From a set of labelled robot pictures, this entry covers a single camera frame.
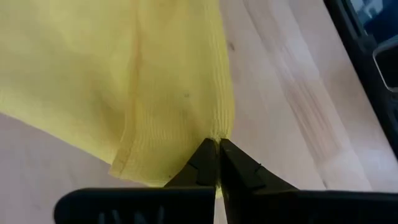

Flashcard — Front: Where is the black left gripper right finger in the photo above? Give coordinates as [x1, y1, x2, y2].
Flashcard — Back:
[220, 138, 398, 224]

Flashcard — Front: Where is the black table-level camera box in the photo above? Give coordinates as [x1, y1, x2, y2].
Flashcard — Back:
[372, 42, 398, 93]

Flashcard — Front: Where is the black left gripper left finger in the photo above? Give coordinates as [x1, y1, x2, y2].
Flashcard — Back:
[53, 138, 220, 224]

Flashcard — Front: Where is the yellow microfiber towel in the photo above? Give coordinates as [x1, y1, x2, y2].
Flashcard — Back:
[0, 0, 235, 198]

